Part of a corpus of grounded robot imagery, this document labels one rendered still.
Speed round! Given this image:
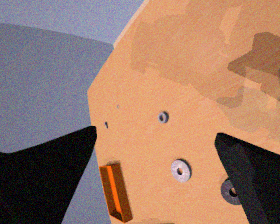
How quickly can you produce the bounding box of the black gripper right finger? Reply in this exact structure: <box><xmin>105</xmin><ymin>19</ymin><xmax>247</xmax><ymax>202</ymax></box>
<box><xmin>214</xmin><ymin>132</ymin><xmax>280</xmax><ymax>224</ymax></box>

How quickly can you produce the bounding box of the white flat washer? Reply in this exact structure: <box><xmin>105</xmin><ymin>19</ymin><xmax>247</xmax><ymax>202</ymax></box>
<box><xmin>171</xmin><ymin>160</ymin><xmax>192</xmax><ymax>183</ymax></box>

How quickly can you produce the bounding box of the orange shallow tray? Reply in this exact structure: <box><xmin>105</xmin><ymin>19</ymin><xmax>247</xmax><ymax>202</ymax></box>
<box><xmin>100</xmin><ymin>164</ymin><xmax>132</xmax><ymax>222</ymax></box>

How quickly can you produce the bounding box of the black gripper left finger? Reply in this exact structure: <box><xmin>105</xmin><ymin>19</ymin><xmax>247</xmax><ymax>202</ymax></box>
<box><xmin>0</xmin><ymin>125</ymin><xmax>97</xmax><ymax>224</ymax></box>

